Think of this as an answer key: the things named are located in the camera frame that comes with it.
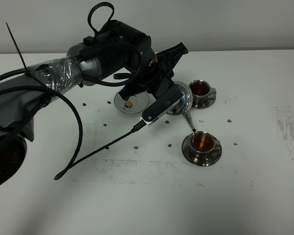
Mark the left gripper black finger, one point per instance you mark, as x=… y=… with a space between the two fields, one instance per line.
x=168 y=58

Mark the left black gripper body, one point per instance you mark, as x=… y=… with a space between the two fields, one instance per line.
x=120 y=55

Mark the stainless steel teapot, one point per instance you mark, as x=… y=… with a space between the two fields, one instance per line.
x=183 y=105

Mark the near steel saucer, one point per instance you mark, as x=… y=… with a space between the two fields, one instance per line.
x=197 y=158

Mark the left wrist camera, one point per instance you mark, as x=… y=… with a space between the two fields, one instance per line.
x=165 y=98

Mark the black zip tie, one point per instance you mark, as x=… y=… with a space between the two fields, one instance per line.
x=17 y=48

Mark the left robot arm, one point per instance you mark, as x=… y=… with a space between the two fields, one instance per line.
x=23 y=95

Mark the far steel saucer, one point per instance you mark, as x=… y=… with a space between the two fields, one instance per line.
x=202 y=105

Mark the teapot steel saucer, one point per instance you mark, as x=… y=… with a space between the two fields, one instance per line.
x=135 y=104

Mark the near steel teacup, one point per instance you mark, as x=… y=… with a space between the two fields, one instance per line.
x=203 y=142

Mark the far steel teacup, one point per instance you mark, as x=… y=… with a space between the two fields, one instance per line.
x=201 y=90

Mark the steel teacup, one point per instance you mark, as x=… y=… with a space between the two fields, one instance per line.
x=201 y=90
x=203 y=142

